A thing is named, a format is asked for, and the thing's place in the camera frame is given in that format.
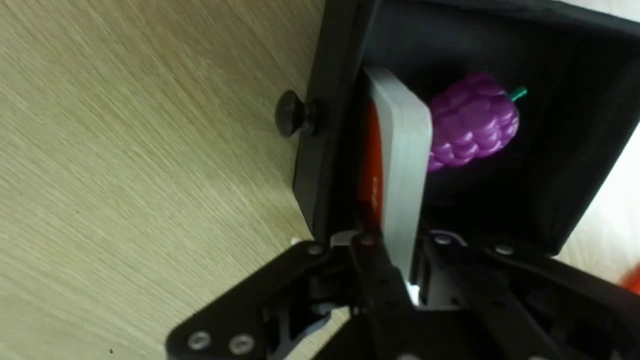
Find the black fabric box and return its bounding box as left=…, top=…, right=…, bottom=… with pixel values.
left=277, top=0, right=640, bottom=259

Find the purple grape toy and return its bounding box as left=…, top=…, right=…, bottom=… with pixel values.
left=426, top=70, right=531, bottom=177

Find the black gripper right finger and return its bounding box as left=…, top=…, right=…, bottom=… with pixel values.
left=416, top=228, right=640, bottom=360

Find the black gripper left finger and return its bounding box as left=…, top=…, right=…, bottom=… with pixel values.
left=165, top=233, right=409, bottom=360

